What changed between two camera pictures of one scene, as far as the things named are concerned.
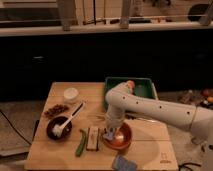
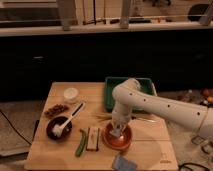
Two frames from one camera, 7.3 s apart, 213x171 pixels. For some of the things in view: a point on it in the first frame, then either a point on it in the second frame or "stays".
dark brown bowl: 66,130 stays
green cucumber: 81,143 stays
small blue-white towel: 108,135 -> 115,132
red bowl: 121,139 stays
